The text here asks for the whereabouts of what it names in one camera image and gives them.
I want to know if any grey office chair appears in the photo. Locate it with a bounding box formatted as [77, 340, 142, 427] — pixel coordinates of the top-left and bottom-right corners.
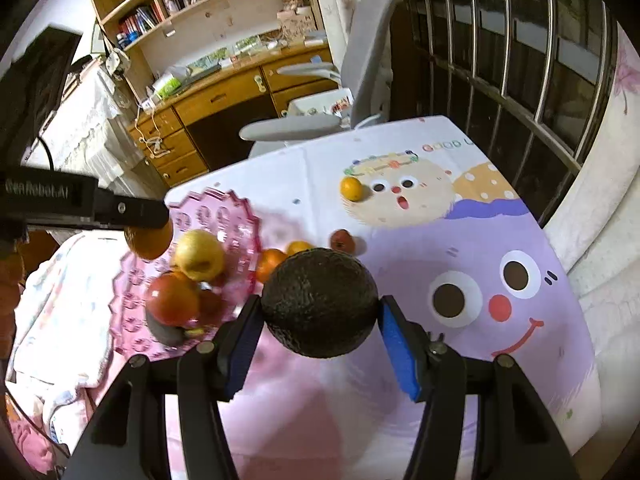
[239, 0, 416, 161]

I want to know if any red tomato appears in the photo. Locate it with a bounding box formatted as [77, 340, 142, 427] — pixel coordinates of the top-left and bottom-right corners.
[145, 271, 201, 326]

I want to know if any green tissue pack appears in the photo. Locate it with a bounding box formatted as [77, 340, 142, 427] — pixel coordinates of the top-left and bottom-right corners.
[151, 72, 183, 98]

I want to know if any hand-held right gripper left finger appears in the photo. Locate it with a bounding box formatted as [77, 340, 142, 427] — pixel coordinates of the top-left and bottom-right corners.
[65, 294, 265, 480]

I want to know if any cartoon printed tablecloth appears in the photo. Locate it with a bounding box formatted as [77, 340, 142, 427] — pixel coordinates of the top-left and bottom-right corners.
[162, 115, 601, 480]

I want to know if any dark flat device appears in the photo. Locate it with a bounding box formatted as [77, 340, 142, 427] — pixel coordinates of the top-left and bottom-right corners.
[185, 62, 223, 81]

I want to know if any wooden bookshelf hutch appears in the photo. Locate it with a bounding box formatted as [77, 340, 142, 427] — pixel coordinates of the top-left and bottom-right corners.
[80, 0, 326, 86]

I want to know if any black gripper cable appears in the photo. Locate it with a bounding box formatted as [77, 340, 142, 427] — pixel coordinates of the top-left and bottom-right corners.
[20, 110, 56, 171]

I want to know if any window with metal grille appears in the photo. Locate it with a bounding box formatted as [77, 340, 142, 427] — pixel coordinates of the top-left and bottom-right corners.
[395, 0, 618, 221]

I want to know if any white floral curtain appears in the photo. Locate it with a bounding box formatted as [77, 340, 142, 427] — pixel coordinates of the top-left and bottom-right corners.
[540, 25, 640, 411]
[307, 0, 396, 126]

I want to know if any decorated cardboard box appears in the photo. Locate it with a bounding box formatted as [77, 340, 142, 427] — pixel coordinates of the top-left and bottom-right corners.
[276, 10, 316, 36]

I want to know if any white cable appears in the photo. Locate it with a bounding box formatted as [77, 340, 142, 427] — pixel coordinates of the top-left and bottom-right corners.
[132, 105, 173, 161]

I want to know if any white lace cover cloth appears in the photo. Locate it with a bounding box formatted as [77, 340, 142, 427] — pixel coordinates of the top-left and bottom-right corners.
[30, 55, 166, 196]

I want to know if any pink plastic bowl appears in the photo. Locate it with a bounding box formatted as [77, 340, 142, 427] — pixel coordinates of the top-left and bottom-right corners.
[109, 187, 263, 361]

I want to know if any overripe dark banana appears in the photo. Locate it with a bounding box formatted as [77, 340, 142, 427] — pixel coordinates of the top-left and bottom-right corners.
[146, 310, 206, 347]

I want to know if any yellow apple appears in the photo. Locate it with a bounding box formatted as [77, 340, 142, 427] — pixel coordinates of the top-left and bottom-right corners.
[173, 229, 226, 282]

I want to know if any person's left hand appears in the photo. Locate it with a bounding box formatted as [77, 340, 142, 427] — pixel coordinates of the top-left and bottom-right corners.
[0, 245, 26, 361]

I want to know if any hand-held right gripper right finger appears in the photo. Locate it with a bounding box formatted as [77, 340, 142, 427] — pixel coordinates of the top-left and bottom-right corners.
[377, 294, 581, 480]

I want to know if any white tray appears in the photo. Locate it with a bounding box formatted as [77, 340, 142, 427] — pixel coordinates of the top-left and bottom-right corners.
[290, 87, 356, 118]

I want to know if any dark avocado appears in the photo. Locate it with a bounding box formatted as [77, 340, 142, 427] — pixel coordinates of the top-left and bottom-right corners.
[261, 247, 379, 359]

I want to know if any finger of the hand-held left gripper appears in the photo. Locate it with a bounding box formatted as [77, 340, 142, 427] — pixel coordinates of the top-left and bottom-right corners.
[95, 189, 171, 231]

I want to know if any floral blanket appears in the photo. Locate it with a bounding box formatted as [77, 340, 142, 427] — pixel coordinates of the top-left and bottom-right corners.
[5, 232, 131, 431]

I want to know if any small hanging bag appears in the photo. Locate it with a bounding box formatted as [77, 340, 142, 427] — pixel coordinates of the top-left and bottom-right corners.
[104, 49, 132, 78]

